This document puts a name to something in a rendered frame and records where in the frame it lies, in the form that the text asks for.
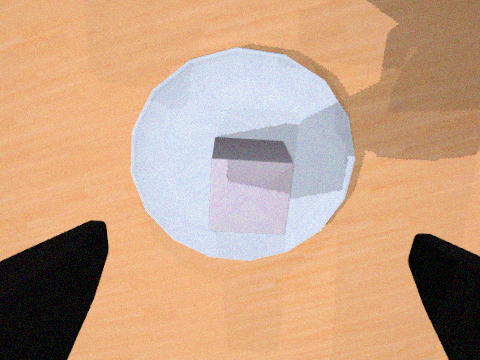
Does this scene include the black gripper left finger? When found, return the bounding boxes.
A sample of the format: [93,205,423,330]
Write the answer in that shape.
[0,220,109,360]

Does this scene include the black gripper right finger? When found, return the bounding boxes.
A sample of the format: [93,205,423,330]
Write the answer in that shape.
[408,233,480,360]

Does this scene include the grey-lavender cube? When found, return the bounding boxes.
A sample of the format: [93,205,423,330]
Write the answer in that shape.
[208,137,295,235]

